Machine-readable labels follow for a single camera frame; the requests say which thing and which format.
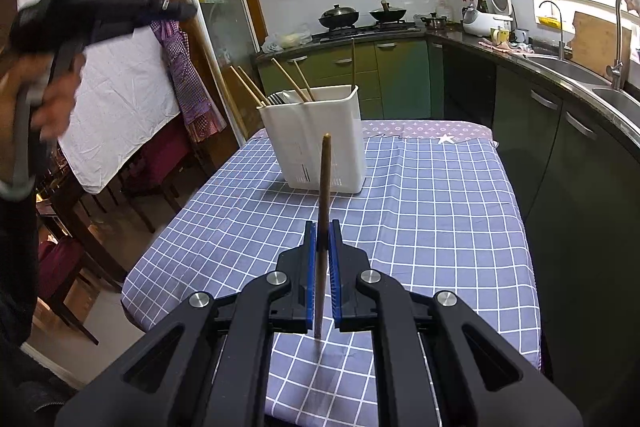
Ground dark kitchen countertop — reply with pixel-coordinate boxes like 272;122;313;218
256;26;640;134

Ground blue checked tablecloth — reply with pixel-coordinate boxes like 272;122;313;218
121;134;544;427

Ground pink dish cloth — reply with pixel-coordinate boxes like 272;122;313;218
477;39;534;56

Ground brown ridged-tip wooden chopstick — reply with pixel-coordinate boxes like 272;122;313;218
313;133;333;341

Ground white plastic bag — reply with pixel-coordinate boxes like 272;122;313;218
262;31;314;56

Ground steel kitchen sink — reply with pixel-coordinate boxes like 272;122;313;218
520;54;640;114

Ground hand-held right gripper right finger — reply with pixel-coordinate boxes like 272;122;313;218
327;219;584;427

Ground tall chrome faucet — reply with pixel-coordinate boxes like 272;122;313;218
605;0;640;92

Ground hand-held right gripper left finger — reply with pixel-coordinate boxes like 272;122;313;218
55;221;321;427

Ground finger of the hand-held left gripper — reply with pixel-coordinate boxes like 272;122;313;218
127;0;199;30

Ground white rice cooker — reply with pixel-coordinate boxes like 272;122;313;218
462;0;517;38

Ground dark red dining chair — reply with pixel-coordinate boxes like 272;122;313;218
116;121;222;234
34;186;132;347

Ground purple checked apron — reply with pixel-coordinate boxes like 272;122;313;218
149;0;227;142

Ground orange-brown wooden chopstick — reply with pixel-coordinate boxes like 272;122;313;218
271;58;308;104

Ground black gas stove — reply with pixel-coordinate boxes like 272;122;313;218
312;22;424;42

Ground black wok with wooden handle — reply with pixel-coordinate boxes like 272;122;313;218
368;0;409;26

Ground purple star-patterned cloth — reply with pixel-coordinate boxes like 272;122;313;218
252;119;500;148

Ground small chrome faucet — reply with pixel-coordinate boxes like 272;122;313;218
538;0;566;60

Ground white hanging cloth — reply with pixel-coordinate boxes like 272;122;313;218
15;0;184;196

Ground white plastic utensil holder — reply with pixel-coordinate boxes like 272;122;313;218
257;84;367;196

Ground grey metal cutlery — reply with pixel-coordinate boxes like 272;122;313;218
263;89;302;107

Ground wooden cutting board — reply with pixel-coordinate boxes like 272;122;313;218
571;10;634;80

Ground black wok with lid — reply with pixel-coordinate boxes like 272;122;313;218
318;4;361;32

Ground person's left hand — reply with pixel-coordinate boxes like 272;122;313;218
0;54;87;142

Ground floral glass sliding door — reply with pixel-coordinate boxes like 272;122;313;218
172;0;267;144

